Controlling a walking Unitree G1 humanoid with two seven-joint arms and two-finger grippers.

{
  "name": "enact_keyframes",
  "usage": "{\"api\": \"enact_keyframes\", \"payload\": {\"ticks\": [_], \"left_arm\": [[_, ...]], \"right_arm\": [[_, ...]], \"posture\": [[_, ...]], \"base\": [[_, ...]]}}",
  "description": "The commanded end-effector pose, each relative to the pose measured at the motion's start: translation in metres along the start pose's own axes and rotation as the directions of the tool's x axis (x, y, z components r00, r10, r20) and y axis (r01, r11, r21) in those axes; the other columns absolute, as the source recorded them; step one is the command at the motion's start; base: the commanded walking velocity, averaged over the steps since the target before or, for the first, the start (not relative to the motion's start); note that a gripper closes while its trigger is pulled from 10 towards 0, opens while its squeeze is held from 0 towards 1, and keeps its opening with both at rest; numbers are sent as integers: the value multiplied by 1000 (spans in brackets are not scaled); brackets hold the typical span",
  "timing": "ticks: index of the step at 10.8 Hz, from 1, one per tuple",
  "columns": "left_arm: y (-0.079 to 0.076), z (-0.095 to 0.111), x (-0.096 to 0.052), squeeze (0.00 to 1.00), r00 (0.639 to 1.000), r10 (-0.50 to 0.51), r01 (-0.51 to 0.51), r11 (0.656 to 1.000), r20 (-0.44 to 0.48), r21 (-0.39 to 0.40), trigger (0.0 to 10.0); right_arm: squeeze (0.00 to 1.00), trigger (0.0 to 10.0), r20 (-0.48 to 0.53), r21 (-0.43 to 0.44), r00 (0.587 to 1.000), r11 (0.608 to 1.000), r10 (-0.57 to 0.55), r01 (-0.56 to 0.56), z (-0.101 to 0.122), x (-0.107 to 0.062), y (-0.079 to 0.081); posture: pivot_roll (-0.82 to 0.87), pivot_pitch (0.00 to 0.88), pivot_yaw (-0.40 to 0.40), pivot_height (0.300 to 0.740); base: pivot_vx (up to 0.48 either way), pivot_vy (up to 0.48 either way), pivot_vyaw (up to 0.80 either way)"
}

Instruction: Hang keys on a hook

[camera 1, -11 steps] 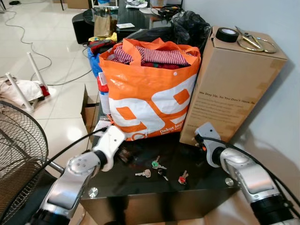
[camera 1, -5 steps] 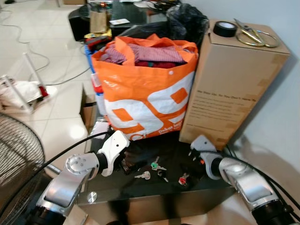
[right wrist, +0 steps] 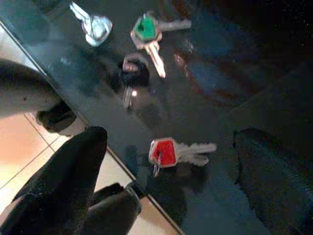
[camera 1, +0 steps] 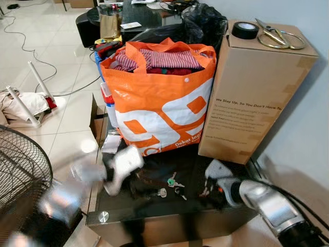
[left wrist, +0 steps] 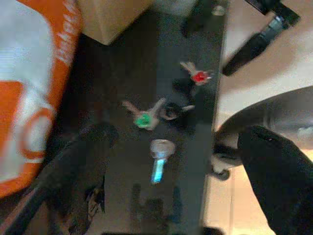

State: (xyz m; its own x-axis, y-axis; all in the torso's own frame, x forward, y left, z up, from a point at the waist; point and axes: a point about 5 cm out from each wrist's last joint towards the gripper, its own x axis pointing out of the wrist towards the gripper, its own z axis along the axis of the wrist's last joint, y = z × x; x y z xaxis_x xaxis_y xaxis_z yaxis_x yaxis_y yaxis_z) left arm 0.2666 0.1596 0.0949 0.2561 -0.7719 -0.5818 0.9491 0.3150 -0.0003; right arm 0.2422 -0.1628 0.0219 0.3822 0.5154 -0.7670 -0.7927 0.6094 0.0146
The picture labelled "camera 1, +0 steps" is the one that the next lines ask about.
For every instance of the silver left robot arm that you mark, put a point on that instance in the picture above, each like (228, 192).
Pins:
(56, 198)

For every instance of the orange and white shopping bag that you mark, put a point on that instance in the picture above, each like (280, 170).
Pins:
(154, 98)

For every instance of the white crumpled cloth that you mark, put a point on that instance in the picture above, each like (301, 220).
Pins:
(28, 103)

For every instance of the brown paper bag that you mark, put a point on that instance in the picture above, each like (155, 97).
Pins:
(109, 27)

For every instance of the black desk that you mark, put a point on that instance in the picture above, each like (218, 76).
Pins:
(149, 15)

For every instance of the black tape roll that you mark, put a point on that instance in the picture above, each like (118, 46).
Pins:
(244, 31)

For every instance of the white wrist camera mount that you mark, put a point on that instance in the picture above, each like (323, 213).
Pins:
(218, 169)
(126, 162)

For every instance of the white paper slip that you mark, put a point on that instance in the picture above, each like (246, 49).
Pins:
(130, 25)

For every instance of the red striped clothes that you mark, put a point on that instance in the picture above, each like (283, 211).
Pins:
(169, 59)

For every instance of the tall brown cardboard box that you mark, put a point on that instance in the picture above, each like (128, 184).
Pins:
(252, 98)

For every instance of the black plastic rubbish bag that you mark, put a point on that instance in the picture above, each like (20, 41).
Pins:
(203, 20)

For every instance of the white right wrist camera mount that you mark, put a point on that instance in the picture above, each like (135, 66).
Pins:
(218, 169)

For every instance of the black glass top table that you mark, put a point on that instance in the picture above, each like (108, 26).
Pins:
(154, 226)

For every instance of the key bunch with green cap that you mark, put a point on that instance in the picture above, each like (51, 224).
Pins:
(171, 181)

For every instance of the white folding rack frame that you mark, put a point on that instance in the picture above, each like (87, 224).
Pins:
(23, 108)

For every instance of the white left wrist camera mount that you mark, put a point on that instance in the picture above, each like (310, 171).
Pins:
(126, 162)

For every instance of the small open cardboard box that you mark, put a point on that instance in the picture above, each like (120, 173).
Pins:
(97, 123)

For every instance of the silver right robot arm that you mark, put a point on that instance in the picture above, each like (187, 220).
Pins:
(270, 203)

